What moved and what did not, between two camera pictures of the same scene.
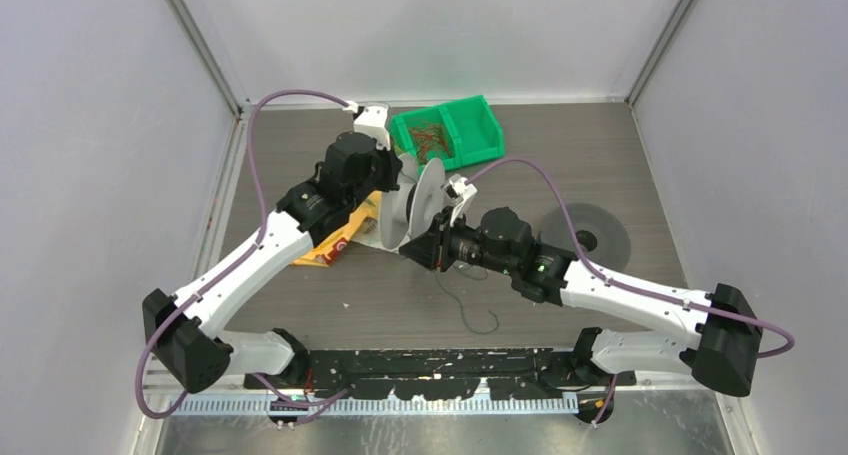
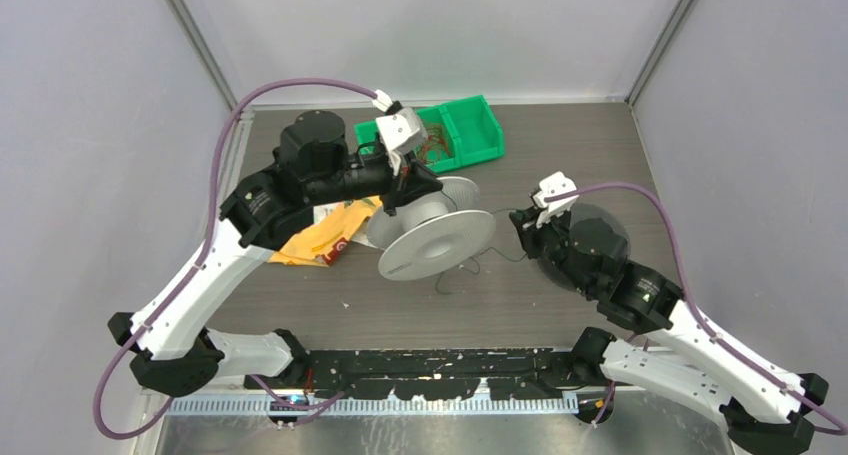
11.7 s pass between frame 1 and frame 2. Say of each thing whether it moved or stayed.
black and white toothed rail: stayed
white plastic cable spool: moved
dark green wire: moved
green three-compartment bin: stayed
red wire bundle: stayed
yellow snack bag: stayed
